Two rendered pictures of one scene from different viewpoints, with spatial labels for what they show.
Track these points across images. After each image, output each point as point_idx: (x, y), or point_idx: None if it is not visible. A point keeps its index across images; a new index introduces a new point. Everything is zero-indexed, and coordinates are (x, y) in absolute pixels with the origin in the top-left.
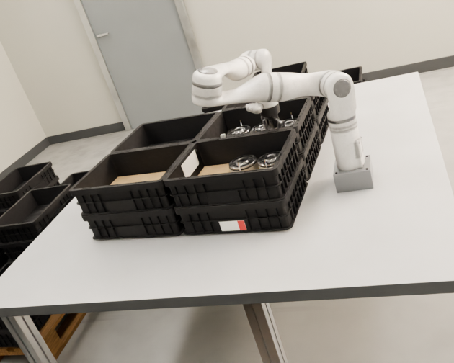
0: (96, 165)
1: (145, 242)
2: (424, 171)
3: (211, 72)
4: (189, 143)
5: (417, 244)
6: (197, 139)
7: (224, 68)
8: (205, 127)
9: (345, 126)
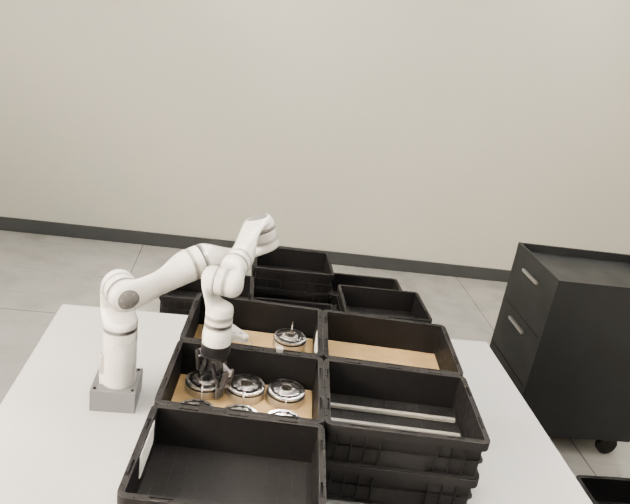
0: (455, 356)
1: None
2: (31, 395)
3: (251, 216)
4: (327, 355)
5: (86, 327)
6: (320, 360)
7: (243, 227)
8: (325, 384)
9: None
